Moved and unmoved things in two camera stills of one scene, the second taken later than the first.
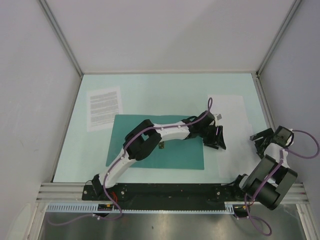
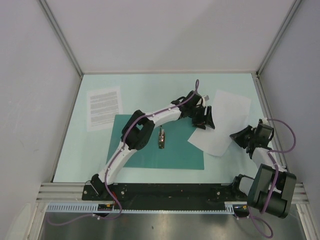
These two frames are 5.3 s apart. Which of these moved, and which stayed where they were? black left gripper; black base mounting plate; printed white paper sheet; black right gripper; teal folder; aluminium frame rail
Moved: black left gripper; black right gripper
Stayed: aluminium frame rail; black base mounting plate; teal folder; printed white paper sheet
